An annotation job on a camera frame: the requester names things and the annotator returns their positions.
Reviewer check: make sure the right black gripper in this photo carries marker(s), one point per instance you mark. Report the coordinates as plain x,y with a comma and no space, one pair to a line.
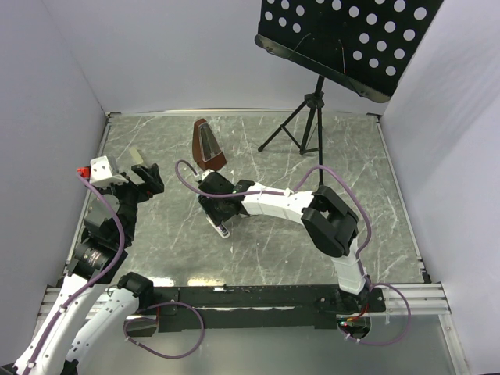
217,218

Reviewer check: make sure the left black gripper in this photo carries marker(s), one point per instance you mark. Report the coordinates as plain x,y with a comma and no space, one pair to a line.
144,191

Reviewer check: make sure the blue stapler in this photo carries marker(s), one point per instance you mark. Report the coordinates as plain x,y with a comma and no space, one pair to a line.
220,229

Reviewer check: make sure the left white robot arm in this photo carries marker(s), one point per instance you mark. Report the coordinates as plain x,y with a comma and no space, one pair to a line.
69,338

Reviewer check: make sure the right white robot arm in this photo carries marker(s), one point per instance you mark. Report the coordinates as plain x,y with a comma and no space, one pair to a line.
330,223

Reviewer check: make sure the brown metronome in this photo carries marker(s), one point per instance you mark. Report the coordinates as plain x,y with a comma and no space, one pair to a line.
206,151

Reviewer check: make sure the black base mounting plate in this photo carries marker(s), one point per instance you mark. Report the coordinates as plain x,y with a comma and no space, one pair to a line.
237,307

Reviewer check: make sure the black music stand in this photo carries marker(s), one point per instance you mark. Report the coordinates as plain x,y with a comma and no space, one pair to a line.
364,46

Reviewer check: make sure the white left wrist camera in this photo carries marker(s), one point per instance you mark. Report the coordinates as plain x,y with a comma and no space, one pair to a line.
102,173

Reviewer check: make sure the aluminium extrusion rail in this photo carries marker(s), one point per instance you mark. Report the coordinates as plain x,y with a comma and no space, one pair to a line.
53,295

